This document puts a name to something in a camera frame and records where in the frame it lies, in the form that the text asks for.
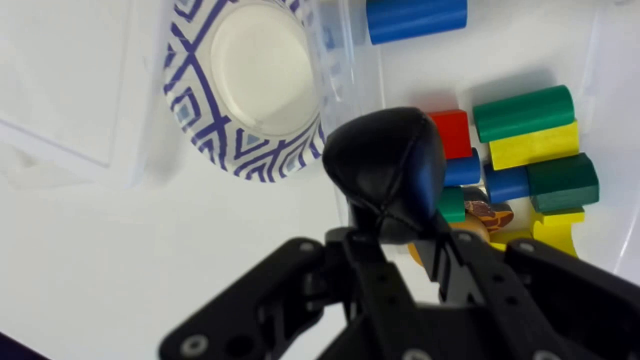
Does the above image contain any orange tan block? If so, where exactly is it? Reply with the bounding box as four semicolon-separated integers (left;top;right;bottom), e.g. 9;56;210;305
407;215;494;267

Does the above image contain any large blue cylinder block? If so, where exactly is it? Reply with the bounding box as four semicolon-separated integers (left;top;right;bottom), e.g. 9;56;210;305
365;0;470;48

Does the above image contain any brown patterned piece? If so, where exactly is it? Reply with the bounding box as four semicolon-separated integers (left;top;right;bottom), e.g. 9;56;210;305
463;186;517;232

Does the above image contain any black rounded object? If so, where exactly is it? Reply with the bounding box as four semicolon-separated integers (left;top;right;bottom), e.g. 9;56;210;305
321;105;450;246

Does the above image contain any blue patterned paper bowl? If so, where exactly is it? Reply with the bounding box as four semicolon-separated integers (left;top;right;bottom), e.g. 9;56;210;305
162;0;331;186

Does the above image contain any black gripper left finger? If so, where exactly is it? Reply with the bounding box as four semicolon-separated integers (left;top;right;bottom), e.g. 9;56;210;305
156;226;433;360

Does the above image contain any yellow rectangular block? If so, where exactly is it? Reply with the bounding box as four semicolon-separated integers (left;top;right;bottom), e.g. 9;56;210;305
486;120;582;172

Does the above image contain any small green block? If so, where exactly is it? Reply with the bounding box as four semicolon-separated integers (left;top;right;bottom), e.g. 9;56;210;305
434;185;470;226

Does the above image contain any light green cylinder block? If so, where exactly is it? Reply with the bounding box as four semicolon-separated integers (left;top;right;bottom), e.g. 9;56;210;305
470;82;578;144

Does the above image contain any dark green block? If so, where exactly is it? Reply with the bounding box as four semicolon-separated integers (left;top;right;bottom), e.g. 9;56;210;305
527;152;602;216

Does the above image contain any medium blue cylinder block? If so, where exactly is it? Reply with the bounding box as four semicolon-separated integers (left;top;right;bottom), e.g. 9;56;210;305
483;165;534;207

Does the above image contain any clear plastic box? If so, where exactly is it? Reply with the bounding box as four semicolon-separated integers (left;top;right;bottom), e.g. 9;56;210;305
319;0;640;286

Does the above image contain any yellow arch block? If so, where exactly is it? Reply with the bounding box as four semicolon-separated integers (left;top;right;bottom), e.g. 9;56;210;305
490;207;588;260

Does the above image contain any red cube block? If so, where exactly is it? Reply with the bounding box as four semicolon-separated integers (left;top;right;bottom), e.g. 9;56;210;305
426;109;475;162

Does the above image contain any small blue block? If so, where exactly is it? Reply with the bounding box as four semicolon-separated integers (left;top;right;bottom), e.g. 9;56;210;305
443;149;484;191

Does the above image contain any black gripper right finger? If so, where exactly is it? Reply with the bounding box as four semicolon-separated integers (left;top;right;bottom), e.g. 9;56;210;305
418;229;640;360

